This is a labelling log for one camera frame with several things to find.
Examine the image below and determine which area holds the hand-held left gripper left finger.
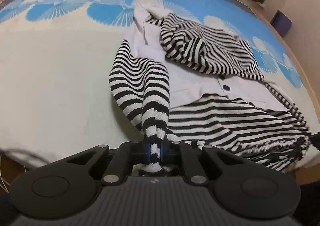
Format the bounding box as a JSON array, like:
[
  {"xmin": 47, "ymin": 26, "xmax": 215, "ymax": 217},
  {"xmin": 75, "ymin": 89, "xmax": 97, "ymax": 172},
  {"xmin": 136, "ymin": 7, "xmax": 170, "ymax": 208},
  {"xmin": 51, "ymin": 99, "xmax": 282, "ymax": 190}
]
[{"xmin": 64, "ymin": 141, "xmax": 152, "ymax": 185}]

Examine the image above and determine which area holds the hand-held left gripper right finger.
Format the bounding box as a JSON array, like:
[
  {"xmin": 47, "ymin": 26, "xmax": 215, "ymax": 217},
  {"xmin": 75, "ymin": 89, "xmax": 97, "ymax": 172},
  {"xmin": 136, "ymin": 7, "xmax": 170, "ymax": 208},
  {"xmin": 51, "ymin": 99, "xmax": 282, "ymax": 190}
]
[{"xmin": 160, "ymin": 140, "xmax": 251, "ymax": 185}]

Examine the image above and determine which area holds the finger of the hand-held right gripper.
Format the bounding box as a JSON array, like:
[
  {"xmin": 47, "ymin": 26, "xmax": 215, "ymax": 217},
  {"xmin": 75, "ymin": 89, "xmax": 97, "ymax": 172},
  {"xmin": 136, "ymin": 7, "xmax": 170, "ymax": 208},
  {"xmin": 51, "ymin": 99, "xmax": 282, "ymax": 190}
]
[{"xmin": 308, "ymin": 132, "xmax": 320, "ymax": 152}]

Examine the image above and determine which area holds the striped hooded top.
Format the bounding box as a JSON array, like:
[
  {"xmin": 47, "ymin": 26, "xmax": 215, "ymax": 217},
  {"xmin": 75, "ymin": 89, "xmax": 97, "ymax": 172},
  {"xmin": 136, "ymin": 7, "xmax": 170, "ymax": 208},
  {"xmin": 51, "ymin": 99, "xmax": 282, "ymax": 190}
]
[{"xmin": 107, "ymin": 3, "xmax": 313, "ymax": 177}]

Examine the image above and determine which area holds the blue and white bed sheet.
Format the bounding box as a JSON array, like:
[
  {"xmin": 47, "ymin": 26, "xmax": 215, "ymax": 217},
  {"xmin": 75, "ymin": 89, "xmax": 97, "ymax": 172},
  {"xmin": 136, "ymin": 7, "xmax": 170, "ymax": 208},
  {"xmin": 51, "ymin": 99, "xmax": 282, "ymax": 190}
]
[{"xmin": 0, "ymin": 0, "xmax": 320, "ymax": 174}]

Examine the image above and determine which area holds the purple box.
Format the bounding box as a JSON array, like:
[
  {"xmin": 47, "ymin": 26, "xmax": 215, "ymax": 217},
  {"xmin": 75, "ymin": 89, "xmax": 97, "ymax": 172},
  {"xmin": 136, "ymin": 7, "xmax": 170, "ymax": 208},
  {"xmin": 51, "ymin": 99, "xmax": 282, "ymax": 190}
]
[{"xmin": 271, "ymin": 9, "xmax": 293, "ymax": 37}]

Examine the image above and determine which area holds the wooden bed frame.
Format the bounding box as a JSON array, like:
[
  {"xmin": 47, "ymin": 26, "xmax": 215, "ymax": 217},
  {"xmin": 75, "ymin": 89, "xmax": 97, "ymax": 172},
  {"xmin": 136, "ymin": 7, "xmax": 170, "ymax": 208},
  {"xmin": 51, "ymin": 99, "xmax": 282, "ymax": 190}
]
[{"xmin": 0, "ymin": 0, "xmax": 320, "ymax": 121}]

